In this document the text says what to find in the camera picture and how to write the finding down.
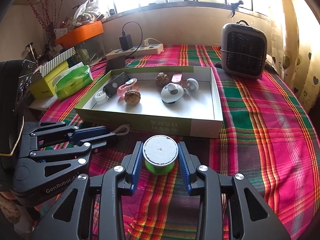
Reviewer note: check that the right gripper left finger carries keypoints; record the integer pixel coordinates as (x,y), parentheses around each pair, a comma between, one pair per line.
(133,166)

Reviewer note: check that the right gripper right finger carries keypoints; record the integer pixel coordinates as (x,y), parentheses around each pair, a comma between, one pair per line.
(188,164)

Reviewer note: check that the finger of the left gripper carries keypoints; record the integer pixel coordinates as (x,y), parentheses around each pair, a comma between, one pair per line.
(103,141)
(85,133)

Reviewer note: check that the black rectangular device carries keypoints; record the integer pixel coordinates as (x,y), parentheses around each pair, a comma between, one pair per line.
(111,88)

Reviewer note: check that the pink teal carabiner clip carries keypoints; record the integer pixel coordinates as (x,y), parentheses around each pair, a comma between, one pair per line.
(128,85)

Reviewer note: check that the white mushroom toy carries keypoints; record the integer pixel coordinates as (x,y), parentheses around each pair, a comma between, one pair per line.
(192,85)

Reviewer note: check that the small pink clip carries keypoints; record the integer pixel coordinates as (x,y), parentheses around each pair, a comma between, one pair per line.
(177,78)

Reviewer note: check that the person's left hand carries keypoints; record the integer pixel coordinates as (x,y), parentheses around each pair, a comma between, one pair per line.
(9,207)

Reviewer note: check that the small white jar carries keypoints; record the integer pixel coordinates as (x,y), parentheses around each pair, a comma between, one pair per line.
(101,97)

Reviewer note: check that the white paper stack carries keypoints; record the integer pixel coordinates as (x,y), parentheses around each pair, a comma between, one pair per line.
(43,104)

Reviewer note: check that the green tissue pack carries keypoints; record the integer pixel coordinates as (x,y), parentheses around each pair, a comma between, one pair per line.
(72,80)

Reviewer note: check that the yellow box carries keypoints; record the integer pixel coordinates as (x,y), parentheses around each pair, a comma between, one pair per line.
(43,87)

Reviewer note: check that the green white cardboard box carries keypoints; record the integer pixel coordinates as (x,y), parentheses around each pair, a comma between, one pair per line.
(198,114)

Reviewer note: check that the striped box lid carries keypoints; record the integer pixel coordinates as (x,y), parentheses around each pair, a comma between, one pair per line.
(45,69)

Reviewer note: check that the black smartphone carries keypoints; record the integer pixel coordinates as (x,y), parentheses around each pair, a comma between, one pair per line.
(116,63)

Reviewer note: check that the walnut in box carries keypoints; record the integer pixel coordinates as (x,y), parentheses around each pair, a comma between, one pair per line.
(162,79)

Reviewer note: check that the orange tray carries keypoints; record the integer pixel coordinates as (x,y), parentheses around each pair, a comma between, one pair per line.
(80,34)

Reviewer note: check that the white power strip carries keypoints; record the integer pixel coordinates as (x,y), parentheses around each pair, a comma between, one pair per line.
(153,49)

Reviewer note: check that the red flower branches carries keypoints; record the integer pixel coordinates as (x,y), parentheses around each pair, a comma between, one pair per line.
(47,16)

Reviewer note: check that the grey desk fan heater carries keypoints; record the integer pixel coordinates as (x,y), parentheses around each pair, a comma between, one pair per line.
(243,50)

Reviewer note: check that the black window latch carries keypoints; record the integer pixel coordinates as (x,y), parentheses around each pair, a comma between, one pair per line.
(235,6)

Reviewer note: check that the heart pattern curtain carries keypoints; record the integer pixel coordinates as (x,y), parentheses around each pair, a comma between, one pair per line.
(299,66)

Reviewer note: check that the black charger with cable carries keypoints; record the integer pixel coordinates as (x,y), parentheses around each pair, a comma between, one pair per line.
(126,40)

